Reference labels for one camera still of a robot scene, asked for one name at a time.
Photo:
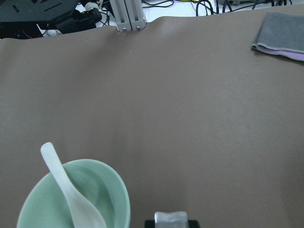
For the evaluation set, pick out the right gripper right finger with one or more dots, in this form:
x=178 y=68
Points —
x=193 y=224

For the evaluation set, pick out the aluminium frame post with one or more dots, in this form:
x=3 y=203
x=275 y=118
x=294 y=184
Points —
x=128 y=14

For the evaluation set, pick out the grey folded cloth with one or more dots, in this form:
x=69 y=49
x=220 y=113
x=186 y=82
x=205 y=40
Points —
x=281 y=34

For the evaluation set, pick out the white ceramic spoon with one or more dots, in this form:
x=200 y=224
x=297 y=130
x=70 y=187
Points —
x=83 y=213

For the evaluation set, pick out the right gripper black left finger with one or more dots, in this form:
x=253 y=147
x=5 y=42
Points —
x=149 y=223

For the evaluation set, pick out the mint green bowl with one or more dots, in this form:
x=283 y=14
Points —
x=46 y=206

